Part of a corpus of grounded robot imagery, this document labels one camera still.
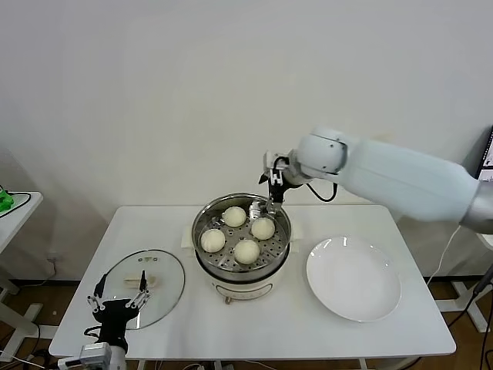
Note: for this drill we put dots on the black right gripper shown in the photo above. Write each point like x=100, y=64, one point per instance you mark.
x=277, y=190

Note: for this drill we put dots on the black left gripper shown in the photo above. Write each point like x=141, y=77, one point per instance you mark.
x=113, y=310

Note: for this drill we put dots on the white round plate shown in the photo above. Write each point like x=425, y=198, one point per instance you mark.
x=346, y=281

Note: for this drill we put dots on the white steamed baozi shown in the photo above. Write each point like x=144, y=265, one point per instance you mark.
x=235, y=216
x=247, y=251
x=213, y=241
x=263, y=229

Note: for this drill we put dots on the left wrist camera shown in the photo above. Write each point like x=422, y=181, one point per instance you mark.
x=90, y=354

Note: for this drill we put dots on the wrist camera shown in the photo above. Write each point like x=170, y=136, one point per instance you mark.
x=90, y=354
x=275, y=162

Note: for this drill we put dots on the steel steamer pot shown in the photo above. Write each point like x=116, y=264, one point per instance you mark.
x=246, y=285

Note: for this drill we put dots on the stainless steel steamer basket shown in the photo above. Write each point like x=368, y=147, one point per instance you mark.
x=279, y=246

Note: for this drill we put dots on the black laptop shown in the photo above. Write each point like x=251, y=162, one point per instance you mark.
x=488, y=154

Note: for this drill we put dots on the white side table with bottle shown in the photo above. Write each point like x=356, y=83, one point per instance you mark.
x=23, y=216

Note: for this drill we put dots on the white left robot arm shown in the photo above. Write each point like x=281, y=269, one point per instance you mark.
x=118, y=358

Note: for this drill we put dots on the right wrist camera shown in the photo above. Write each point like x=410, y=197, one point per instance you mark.
x=275, y=162

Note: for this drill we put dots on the green plastic bottle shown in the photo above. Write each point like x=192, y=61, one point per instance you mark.
x=5, y=200

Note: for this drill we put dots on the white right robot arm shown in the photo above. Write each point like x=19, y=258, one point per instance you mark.
x=404, y=173

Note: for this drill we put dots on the white desk with laptop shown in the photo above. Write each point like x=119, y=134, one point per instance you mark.
x=486, y=241

